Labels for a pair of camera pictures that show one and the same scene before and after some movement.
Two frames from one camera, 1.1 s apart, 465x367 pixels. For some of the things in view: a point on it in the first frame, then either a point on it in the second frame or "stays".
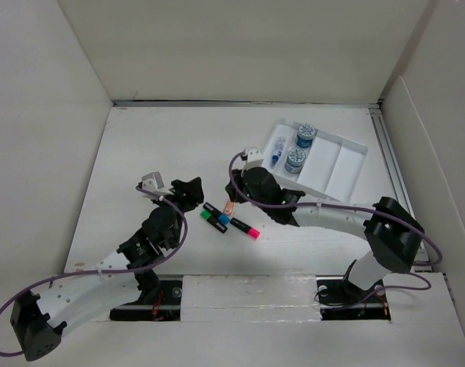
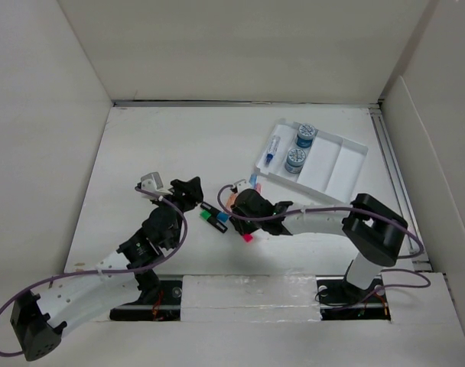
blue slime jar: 305,134 stays
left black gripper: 187,193 stays
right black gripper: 238,177 -> 245,228
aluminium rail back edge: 245,104 stays
